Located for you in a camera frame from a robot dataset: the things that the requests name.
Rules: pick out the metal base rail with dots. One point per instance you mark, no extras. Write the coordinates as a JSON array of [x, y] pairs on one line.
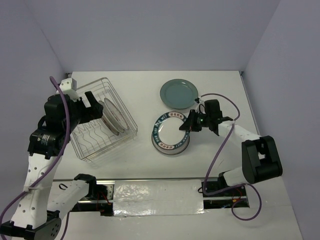
[[103, 203]]

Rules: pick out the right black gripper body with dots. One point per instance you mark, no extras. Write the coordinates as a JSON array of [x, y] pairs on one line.
[[202, 121]]

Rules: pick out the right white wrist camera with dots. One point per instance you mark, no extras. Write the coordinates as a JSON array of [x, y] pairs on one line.
[[200, 107]]

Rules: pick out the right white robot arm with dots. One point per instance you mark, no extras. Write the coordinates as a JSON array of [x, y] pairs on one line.
[[260, 160]]

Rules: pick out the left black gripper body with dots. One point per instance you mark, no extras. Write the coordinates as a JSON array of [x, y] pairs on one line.
[[78, 109]]

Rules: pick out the silver foil sheet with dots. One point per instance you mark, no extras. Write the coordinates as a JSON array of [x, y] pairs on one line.
[[157, 198]]

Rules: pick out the wire dish rack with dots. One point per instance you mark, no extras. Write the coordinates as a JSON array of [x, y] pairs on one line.
[[93, 139]]

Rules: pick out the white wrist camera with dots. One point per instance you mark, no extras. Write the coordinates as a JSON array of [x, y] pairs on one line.
[[200, 107], [69, 87]]

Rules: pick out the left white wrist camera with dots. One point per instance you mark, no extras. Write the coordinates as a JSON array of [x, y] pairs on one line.
[[69, 87]]

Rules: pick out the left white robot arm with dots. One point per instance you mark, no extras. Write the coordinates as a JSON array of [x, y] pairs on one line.
[[37, 218]]

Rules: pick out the teal green plate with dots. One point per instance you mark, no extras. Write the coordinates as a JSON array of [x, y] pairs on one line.
[[178, 94]]

